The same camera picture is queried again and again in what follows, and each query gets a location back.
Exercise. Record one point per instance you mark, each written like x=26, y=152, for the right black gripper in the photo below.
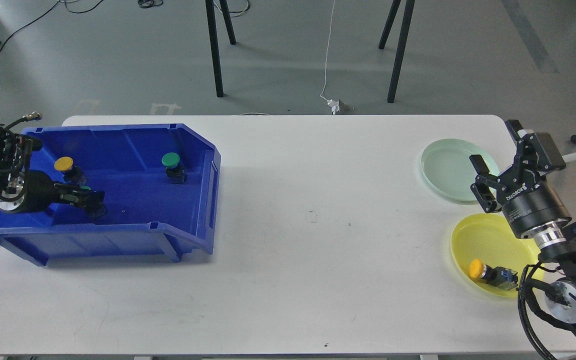
x=522, y=192

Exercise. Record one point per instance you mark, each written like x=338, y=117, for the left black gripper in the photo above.
x=41, y=191

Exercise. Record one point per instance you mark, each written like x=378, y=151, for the yellow push button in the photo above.
x=71, y=173
x=499, y=277

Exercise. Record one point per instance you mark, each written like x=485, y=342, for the green push button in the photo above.
x=176, y=171
x=92, y=202

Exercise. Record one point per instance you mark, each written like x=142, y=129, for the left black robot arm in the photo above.
x=16, y=152

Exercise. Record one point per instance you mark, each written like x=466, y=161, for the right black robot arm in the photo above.
x=548, y=288

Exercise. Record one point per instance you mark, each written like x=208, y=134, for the yellow push button in bin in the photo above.
x=71, y=173

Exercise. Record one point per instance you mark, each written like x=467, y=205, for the pale green plate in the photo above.
x=447, y=169

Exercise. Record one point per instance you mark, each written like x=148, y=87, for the yellow plate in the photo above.
x=488, y=237

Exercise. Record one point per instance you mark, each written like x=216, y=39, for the blue plastic bin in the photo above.
x=146, y=214

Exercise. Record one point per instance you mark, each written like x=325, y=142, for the black stand leg right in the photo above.
x=403, y=36

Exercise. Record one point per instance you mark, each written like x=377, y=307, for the black stand leg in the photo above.
x=211, y=20
x=403, y=36

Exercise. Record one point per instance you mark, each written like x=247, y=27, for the black stand leg left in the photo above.
x=211, y=20

